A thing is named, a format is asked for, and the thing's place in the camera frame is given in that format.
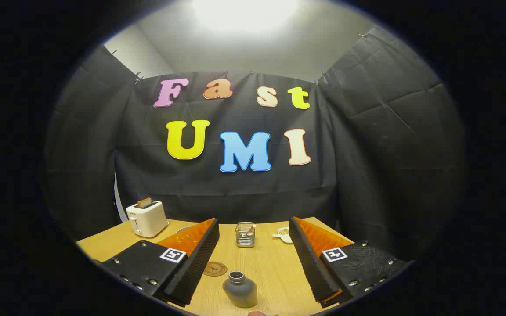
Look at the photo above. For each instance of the white divided condiment dish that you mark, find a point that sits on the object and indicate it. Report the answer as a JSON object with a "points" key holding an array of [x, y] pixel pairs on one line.
{"points": [[284, 237]]}

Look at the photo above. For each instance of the white toaster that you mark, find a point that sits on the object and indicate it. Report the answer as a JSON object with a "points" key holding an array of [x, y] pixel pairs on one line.
{"points": [[147, 219]]}

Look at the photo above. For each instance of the silver juice bottle green label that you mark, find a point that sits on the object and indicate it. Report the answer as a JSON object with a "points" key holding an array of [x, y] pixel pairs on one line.
{"points": [[240, 292]]}

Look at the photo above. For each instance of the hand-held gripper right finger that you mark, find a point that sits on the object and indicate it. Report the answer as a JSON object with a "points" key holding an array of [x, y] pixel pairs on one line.
{"points": [[314, 267]]}

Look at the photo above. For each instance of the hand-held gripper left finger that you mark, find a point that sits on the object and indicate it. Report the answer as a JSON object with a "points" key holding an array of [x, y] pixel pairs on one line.
{"points": [[193, 267]]}

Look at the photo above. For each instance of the white round plate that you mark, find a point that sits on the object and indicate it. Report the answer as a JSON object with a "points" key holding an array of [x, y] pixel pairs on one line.
{"points": [[185, 228]]}

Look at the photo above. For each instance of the toast slice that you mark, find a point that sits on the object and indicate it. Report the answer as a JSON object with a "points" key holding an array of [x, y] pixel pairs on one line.
{"points": [[144, 202]]}

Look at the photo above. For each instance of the round cork coaster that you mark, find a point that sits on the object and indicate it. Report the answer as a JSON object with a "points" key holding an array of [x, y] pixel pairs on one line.
{"points": [[215, 268]]}

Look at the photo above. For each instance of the wooden table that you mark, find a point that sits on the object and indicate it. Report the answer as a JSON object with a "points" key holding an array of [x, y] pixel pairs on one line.
{"points": [[275, 272]]}

